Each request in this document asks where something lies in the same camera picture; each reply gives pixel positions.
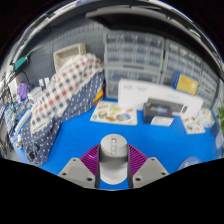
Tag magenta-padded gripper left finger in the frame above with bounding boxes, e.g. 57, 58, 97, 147
57, 143, 102, 190

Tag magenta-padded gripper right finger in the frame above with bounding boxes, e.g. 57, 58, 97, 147
126, 143, 170, 189

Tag grey computer mouse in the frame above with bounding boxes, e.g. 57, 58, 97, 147
98, 133, 130, 185

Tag small black box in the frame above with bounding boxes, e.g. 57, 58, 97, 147
142, 102, 175, 128

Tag navy polka dot cloth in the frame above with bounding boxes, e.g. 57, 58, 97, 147
20, 71, 106, 167

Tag cartoon sticker sheet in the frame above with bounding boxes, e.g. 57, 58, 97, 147
181, 114, 206, 135

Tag food sticker sheet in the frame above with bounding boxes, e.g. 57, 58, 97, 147
89, 100, 138, 127

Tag white tissue box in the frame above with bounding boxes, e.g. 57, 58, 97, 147
196, 108, 216, 129

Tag white keyboard packaging box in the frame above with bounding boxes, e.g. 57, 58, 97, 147
118, 78, 204, 118

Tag red blue checked cloth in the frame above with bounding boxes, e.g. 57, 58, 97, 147
29, 53, 104, 133

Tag yellow and blue box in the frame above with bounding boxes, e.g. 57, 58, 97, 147
172, 70, 200, 96

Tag white woven basket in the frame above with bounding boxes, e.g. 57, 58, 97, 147
53, 43, 87, 73

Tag grey overhead shelf unit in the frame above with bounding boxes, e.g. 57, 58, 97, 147
85, 8, 214, 51

